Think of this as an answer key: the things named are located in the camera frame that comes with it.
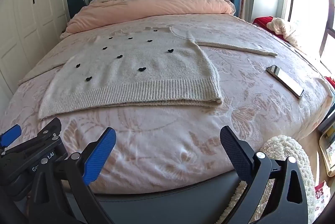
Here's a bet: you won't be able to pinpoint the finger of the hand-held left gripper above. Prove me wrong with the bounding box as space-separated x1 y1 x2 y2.
35 117 63 141
0 124 23 149

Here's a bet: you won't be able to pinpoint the red floral cloth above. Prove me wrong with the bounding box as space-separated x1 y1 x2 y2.
314 179 332 214

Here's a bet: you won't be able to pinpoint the white fluffy cloth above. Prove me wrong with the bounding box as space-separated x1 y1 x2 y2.
217 135 318 224

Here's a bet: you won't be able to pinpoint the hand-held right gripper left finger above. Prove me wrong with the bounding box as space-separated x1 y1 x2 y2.
30 127 117 224

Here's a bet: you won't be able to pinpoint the framed board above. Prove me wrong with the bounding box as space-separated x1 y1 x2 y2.
318 109 335 171

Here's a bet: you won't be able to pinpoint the dark bed footboard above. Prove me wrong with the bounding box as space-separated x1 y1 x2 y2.
63 169 249 224

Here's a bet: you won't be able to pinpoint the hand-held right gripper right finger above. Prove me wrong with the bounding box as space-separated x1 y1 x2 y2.
217 126 310 224

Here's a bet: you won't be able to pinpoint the cream plush blanket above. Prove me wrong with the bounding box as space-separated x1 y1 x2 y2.
267 17 302 48

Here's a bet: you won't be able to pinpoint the white wardrobe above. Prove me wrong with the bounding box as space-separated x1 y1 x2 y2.
0 0 70 99

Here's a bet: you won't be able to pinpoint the cream knit sweater black hearts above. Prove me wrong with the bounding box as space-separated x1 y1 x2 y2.
18 26 278 120

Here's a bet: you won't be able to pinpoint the pink floral bed blanket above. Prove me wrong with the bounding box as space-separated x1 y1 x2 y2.
0 15 333 194

